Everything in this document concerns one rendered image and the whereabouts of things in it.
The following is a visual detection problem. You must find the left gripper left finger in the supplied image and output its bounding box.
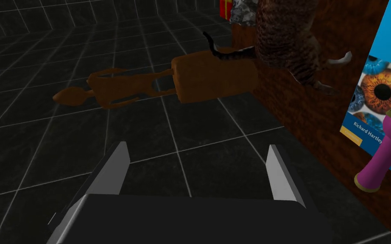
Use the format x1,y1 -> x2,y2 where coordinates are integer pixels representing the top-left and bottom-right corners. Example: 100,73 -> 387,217
69,141 -> 131,207

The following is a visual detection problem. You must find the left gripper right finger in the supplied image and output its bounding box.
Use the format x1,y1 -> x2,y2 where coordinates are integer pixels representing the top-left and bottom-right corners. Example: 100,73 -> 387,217
265,144 -> 307,208

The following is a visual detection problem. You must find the brown wooden table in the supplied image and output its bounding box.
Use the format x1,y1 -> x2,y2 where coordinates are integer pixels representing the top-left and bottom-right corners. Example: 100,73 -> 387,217
231,0 -> 391,244

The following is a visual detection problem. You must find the magenta vase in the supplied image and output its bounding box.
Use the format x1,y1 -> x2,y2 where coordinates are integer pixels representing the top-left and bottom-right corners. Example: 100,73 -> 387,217
354,100 -> 391,193

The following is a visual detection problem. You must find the blue book with eyes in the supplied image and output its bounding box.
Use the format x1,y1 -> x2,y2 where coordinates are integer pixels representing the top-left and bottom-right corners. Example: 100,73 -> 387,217
340,0 -> 391,186

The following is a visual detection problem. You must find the brown tabby cat figure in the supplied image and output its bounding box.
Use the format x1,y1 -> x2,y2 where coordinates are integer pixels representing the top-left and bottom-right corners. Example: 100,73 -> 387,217
203,0 -> 353,92

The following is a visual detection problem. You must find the grey speckled object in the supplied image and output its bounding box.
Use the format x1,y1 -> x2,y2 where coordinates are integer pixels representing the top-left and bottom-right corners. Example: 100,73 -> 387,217
231,0 -> 259,26

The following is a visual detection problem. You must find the red gift box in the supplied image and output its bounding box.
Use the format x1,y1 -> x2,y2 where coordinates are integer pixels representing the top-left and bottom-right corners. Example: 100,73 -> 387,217
219,0 -> 233,21

